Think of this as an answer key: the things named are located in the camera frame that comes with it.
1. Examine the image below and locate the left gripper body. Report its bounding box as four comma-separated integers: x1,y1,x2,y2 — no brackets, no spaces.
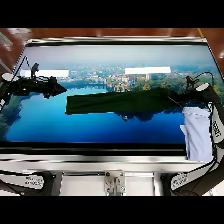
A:
39,76,60,100

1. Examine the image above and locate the dark green garment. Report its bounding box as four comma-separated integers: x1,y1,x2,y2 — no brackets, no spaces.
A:
65,87,178,116

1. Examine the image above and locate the white garment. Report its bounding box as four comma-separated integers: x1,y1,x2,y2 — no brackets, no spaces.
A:
179,105,215,164

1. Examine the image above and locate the black cable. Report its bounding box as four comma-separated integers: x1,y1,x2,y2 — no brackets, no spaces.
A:
9,54,34,83
193,70,215,86

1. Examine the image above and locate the silver frame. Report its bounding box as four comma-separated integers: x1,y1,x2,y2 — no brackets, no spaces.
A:
0,142,224,197

